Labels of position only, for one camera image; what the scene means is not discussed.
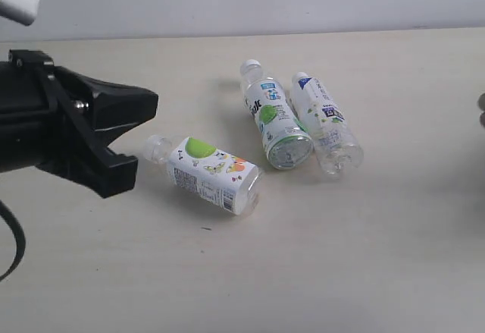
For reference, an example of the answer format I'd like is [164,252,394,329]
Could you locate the person's open right hand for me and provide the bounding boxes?
[477,93,485,127]

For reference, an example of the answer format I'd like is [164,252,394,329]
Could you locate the square white green-label bottle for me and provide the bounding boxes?
[142,135,262,215]

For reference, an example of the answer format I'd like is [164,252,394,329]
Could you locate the clear slim tea bottle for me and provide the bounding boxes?
[289,72,364,177]

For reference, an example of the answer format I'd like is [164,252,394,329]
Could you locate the round green lime label bottle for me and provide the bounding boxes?
[239,59,313,170]

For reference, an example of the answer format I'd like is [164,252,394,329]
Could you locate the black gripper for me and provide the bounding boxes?
[1,49,158,198]

